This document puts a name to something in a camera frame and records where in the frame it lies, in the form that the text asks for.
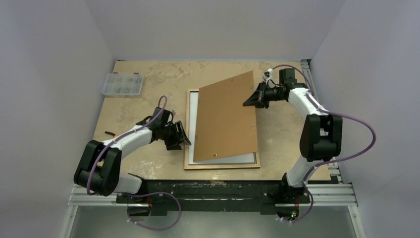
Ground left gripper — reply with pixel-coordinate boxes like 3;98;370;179
160;121;190;150

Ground brown backing board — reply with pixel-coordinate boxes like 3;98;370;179
194;71;259;161

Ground printed photo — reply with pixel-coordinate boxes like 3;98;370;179
185;89;259;168

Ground black wooden picture frame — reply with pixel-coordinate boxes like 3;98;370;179
184;89;261;170

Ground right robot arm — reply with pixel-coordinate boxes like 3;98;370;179
243;65;343;202

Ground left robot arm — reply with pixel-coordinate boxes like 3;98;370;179
73;107;191;203

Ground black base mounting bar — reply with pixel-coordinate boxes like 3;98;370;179
116;179;311;216

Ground clear plastic organizer box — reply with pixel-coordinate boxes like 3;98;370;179
102;72;144;97

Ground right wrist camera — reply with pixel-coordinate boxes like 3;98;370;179
262;68;273;84

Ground orange handled pliers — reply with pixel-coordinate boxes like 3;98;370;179
104;131;117;137

